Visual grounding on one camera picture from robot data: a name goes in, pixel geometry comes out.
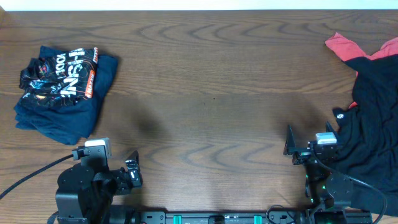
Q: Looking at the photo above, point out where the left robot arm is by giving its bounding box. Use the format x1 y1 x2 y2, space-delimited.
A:
47 146 143 224

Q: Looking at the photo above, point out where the folded dark blue cloth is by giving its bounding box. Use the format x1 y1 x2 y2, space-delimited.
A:
14 46 118 145

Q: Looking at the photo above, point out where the red garment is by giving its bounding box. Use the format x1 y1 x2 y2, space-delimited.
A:
325 33 397 111

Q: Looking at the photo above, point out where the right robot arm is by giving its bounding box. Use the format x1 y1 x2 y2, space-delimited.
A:
283 123 353 223

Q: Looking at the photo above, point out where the black garment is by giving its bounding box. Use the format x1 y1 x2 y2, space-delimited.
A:
331 55 397 216

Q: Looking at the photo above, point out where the black orange-patterned jersey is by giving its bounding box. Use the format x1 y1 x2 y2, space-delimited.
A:
19 47 98 108

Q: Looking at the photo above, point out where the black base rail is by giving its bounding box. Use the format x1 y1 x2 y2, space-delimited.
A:
133 204 373 224

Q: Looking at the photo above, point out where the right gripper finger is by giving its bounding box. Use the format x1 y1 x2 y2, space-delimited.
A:
325 121 336 134
283 125 303 156

